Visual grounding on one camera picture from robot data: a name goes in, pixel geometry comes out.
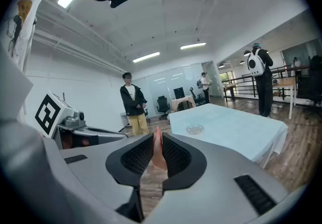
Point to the tall black office chair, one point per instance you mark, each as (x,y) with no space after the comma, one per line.
(312,79)

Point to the person's white printed shirt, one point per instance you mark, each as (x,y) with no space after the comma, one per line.
(21,29)

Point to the light blue flowered tablecloth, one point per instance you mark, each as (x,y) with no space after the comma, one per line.
(226,127)

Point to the wooden desk with white legs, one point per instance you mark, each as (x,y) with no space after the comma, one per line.
(285,82)

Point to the desk with beige cover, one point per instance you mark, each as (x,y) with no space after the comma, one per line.
(183,101)

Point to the clear glass plate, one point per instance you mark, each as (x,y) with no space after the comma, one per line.
(194,129)

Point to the small red-orange item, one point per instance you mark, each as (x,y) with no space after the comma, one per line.
(158,153)

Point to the black computer monitor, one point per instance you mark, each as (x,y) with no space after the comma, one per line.
(179,92)

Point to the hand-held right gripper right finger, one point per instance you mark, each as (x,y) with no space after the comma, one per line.
(183,162)

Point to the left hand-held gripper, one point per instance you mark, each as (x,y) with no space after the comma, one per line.
(50,114)

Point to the black metal railing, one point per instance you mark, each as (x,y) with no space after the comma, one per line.
(251,84)

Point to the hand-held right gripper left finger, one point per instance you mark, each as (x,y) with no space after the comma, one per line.
(130,160)

